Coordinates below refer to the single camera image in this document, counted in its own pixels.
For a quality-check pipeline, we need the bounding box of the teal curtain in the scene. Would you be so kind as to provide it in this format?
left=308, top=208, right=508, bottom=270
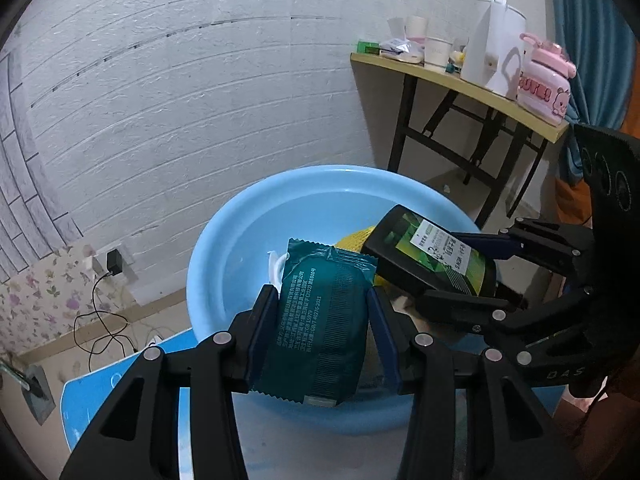
left=545, top=0, right=640, bottom=131

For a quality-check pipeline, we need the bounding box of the pink cartoon water bottle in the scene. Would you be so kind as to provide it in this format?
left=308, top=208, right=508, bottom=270
left=516, top=32, right=577, bottom=126

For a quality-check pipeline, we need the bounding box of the white wall outlet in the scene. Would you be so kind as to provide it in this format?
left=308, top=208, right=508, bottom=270
left=82, top=245, right=136, bottom=282

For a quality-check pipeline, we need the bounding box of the wooden folding table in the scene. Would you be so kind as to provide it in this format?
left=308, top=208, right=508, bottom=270
left=350, top=52, right=571, bottom=228

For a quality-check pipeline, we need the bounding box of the light blue plastic basin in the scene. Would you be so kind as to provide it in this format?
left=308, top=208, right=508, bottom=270
left=187, top=165, right=501, bottom=436

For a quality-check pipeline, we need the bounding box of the clear plastic wrapper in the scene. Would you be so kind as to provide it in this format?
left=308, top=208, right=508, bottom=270
left=379, top=37, right=426, bottom=65

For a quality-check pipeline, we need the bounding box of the orange cloth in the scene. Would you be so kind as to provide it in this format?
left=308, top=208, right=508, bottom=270
left=555, top=175, right=594, bottom=224

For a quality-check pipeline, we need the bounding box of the grey dustpan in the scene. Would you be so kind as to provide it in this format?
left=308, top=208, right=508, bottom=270
left=0, top=360, right=55, bottom=418

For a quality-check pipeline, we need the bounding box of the printed paper cup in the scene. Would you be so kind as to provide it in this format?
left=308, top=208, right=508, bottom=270
left=424, top=37, right=452, bottom=72

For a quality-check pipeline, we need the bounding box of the teal foil packet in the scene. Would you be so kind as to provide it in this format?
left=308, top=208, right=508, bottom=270
left=248, top=237, right=377, bottom=408

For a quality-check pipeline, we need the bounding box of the black green labelled packet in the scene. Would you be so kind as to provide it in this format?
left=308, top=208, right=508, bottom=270
left=361, top=205, right=498, bottom=301

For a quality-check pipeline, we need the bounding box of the black charger cable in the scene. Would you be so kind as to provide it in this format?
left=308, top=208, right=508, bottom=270
left=74, top=270, right=151, bottom=371

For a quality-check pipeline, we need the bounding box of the white electric kettle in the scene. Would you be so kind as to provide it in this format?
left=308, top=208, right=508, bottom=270
left=460, top=0, right=529, bottom=100

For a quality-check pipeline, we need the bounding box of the yellow white mesh sponge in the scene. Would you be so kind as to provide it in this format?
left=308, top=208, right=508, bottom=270
left=334, top=226, right=381, bottom=253

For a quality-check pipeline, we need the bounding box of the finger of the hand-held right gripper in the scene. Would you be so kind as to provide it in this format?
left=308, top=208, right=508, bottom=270
left=417, top=287, right=597, bottom=347
left=450, top=217, right=597, bottom=282

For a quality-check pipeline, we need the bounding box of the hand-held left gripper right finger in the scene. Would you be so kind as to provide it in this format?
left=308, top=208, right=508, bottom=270
left=366, top=287, right=583, bottom=480

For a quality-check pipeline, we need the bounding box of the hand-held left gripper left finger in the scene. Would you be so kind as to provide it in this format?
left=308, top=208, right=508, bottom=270
left=59, top=284, right=279, bottom=480

